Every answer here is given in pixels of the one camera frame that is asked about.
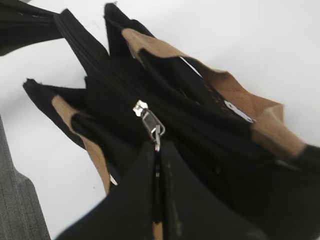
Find black tote bag tan handles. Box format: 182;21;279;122
23;3;320;240

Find silver zipper slider pull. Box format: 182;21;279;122
132;100;166;152

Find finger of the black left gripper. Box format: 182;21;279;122
0;0;63;56

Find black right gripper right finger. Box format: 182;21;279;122
160;141;268;240

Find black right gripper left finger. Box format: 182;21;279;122
58;142;155;240

